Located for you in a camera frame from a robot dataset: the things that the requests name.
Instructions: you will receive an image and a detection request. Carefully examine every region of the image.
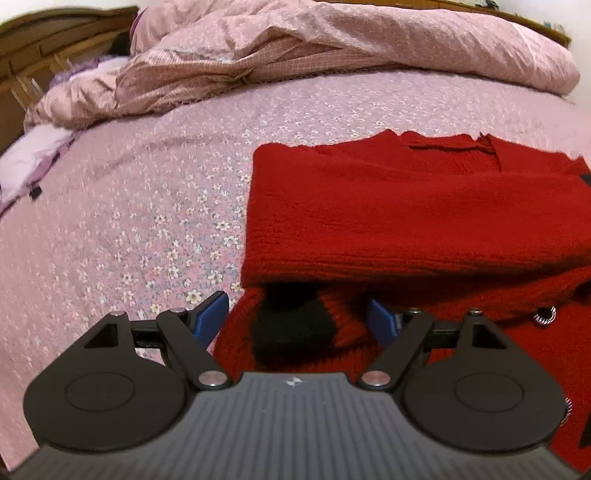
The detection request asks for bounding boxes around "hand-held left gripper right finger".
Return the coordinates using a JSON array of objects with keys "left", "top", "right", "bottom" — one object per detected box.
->
[{"left": 358, "top": 298, "right": 511, "bottom": 388}]

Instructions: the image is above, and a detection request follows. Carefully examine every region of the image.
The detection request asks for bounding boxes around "wooden headboard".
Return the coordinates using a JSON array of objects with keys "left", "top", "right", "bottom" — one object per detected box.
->
[{"left": 0, "top": 6, "right": 140, "bottom": 154}]

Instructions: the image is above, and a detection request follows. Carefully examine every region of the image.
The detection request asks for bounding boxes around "lavender pillow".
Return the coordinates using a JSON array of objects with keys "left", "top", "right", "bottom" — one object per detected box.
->
[{"left": 0, "top": 122, "right": 80, "bottom": 219}]

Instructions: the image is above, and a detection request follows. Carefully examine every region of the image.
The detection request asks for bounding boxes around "red knit cardigan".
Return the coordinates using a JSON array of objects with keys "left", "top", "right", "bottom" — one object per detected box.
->
[{"left": 212, "top": 129, "right": 591, "bottom": 468}]

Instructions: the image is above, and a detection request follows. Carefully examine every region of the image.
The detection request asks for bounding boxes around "pink floral bedsheet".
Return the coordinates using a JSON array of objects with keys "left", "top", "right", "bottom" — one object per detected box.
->
[{"left": 0, "top": 69, "right": 591, "bottom": 457}]

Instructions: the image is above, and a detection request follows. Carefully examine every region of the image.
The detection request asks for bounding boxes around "purple pillow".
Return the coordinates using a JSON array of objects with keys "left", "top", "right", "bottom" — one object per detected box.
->
[{"left": 48, "top": 54, "right": 136, "bottom": 89}]

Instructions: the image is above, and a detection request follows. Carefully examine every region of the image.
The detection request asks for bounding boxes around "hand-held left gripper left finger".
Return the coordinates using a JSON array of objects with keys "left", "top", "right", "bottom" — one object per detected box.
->
[{"left": 81, "top": 292, "right": 234, "bottom": 391}]

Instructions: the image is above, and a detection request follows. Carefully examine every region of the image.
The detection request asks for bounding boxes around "pink quilt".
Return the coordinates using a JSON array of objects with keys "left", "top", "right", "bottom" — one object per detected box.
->
[{"left": 23, "top": 0, "right": 581, "bottom": 131}]

